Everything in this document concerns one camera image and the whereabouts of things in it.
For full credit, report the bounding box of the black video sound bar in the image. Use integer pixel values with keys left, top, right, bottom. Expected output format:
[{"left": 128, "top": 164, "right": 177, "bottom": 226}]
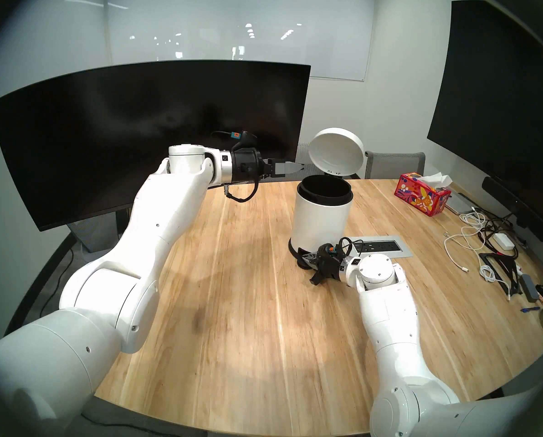
[{"left": 482, "top": 176, "right": 543, "bottom": 242}]

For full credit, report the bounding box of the black folding laptop stand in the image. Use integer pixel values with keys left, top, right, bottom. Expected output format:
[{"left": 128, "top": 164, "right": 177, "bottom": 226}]
[{"left": 479, "top": 252, "right": 523, "bottom": 295}]

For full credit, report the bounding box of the black floor power cable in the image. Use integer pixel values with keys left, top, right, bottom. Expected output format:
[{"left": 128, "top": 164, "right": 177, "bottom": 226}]
[{"left": 39, "top": 247, "right": 75, "bottom": 318}]

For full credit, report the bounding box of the white glass whiteboard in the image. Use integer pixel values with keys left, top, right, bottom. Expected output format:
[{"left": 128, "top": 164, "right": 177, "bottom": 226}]
[{"left": 105, "top": 0, "right": 376, "bottom": 82}]

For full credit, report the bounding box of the grey adapter block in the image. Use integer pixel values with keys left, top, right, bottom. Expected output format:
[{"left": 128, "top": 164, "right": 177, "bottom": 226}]
[{"left": 520, "top": 273, "right": 540, "bottom": 302}]

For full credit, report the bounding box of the white charging cable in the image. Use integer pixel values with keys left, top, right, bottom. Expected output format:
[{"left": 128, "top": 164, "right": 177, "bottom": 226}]
[{"left": 444, "top": 211, "right": 511, "bottom": 301}]

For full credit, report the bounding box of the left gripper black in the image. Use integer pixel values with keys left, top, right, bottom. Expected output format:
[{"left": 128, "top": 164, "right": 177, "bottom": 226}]
[{"left": 231, "top": 147, "right": 305, "bottom": 184}]

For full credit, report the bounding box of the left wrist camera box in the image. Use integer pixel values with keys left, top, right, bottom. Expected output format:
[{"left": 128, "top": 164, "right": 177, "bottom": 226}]
[{"left": 211, "top": 130, "right": 258, "bottom": 152}]

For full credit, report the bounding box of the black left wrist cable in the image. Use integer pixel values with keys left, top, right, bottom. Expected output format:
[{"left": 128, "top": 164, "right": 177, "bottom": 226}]
[{"left": 224, "top": 179, "right": 259, "bottom": 203}]

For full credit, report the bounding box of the white pedal trash can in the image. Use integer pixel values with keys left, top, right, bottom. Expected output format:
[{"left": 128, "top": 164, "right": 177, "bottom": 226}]
[{"left": 288, "top": 128, "right": 365, "bottom": 270}]

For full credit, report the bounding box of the curved black computer monitor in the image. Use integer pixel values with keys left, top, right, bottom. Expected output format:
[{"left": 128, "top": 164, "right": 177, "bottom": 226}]
[{"left": 0, "top": 61, "right": 312, "bottom": 232}]

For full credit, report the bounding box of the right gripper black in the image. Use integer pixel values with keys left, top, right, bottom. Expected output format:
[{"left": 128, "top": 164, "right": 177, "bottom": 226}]
[{"left": 299, "top": 246, "right": 346, "bottom": 286}]

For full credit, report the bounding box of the silver table outlet panel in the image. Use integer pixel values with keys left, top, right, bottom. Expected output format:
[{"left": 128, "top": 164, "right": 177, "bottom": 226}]
[{"left": 344, "top": 235, "right": 412, "bottom": 259}]

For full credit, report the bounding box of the silver laptop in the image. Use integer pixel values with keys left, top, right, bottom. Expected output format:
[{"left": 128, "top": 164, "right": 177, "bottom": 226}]
[{"left": 445, "top": 190, "right": 478, "bottom": 215}]

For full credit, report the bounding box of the large black wall television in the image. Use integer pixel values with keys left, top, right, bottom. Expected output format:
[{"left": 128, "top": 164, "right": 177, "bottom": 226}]
[{"left": 427, "top": 0, "right": 543, "bottom": 241}]

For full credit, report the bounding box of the red patterned tissue box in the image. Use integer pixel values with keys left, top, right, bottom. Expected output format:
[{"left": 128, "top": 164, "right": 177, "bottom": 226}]
[{"left": 394, "top": 172, "right": 453, "bottom": 217}]

